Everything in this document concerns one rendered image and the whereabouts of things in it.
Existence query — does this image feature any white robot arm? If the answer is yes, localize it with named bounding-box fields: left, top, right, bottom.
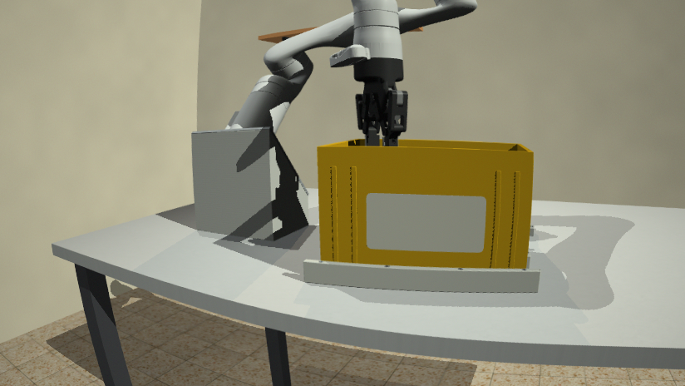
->
left=225, top=0, right=477, bottom=134

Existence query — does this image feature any yellow crate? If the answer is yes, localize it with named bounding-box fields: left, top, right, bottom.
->
left=319, top=139, right=534, bottom=269

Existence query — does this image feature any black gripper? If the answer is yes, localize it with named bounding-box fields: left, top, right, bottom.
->
left=353, top=57, right=408, bottom=146

